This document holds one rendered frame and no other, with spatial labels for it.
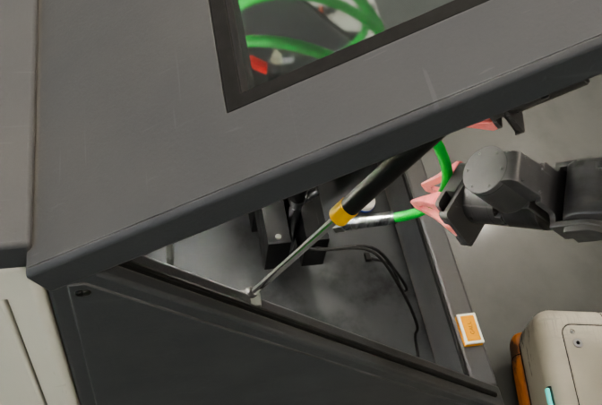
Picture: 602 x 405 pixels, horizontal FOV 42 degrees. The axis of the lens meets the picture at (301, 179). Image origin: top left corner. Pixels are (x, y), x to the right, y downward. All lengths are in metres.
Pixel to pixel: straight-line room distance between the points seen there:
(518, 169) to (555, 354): 1.29
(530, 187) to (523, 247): 1.73
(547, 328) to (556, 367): 0.11
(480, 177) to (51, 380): 0.50
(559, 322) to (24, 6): 1.66
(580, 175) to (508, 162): 0.08
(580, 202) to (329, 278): 0.62
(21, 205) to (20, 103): 0.11
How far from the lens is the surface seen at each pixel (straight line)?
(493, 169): 0.87
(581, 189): 0.89
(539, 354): 2.13
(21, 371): 0.83
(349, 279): 1.40
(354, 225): 1.11
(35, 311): 0.72
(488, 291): 2.47
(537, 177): 0.89
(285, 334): 0.83
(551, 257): 2.61
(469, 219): 0.99
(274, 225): 1.26
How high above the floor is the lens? 2.02
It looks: 52 degrees down
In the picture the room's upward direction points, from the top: 11 degrees clockwise
